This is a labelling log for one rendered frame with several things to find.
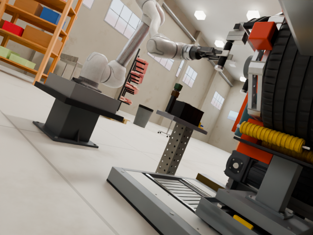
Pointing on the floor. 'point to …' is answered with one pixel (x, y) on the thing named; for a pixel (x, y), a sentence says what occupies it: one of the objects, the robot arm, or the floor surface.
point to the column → (174, 149)
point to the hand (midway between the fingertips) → (224, 55)
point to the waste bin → (142, 115)
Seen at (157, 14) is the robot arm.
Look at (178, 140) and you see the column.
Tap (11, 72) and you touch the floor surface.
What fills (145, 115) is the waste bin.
